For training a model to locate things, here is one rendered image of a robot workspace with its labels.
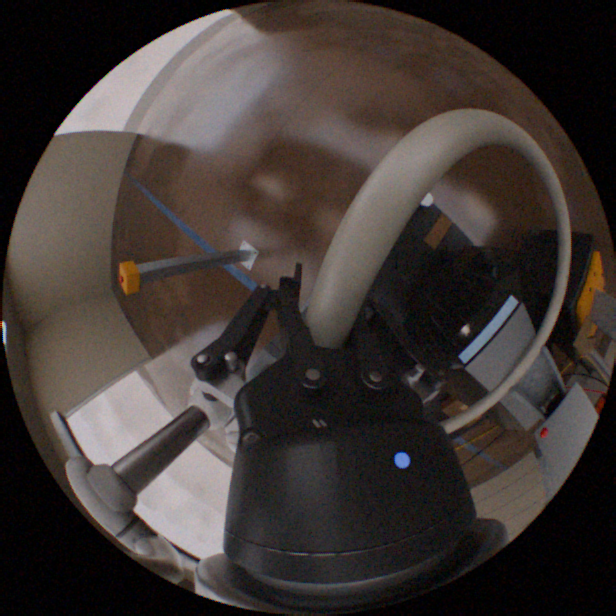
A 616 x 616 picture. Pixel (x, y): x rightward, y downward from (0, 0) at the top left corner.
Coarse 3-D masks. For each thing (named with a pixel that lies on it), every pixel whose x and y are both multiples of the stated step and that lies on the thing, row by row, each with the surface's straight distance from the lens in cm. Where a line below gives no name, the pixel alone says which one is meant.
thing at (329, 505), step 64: (256, 384) 7; (256, 448) 5; (320, 448) 4; (384, 448) 4; (448, 448) 6; (256, 512) 4; (320, 512) 4; (384, 512) 4; (448, 512) 5; (320, 576) 4; (384, 576) 4
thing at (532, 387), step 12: (540, 348) 49; (540, 360) 58; (552, 360) 54; (528, 372) 56; (540, 372) 62; (552, 372) 67; (516, 384) 56; (528, 384) 60; (540, 384) 67; (552, 384) 75; (516, 396) 51; (528, 396) 66; (540, 396) 73; (564, 396) 90; (540, 408) 82
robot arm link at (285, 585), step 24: (480, 528) 7; (504, 528) 7; (456, 552) 6; (480, 552) 5; (216, 576) 6; (240, 576) 6; (264, 576) 6; (408, 576) 5; (432, 576) 5; (456, 576) 5; (240, 600) 5; (264, 600) 5; (288, 600) 5; (312, 600) 5; (336, 600) 5; (360, 600) 5; (384, 600) 4
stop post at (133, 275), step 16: (192, 256) 129; (208, 256) 135; (224, 256) 143; (240, 256) 157; (256, 256) 164; (128, 272) 104; (144, 272) 108; (160, 272) 113; (176, 272) 120; (128, 288) 107
